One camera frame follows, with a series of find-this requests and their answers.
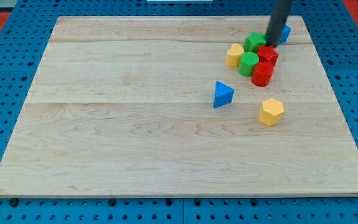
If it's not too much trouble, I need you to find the green star block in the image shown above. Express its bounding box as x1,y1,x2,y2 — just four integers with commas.
243,31,267,53

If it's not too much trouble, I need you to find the yellow heart block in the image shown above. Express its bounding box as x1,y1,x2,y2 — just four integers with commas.
225,43,245,68

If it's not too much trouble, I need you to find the red star block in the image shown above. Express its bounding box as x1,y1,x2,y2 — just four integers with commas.
257,45,279,66

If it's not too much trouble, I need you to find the blue triangle block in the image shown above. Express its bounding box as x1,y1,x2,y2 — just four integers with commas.
213,81,234,108

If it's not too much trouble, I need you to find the light wooden board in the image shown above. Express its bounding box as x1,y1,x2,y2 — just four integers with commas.
0,16,358,198

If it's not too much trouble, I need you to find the green cylinder block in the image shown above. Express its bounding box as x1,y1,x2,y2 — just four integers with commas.
238,52,259,77

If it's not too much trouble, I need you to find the red cylinder block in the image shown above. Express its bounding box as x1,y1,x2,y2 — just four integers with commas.
251,62,274,87

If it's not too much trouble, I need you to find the yellow hexagon block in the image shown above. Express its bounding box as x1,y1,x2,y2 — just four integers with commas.
258,98,284,126

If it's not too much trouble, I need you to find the blue cube block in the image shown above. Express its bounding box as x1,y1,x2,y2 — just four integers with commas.
279,24,291,44

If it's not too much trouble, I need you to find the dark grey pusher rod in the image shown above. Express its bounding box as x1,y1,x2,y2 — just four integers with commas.
265,0,293,47

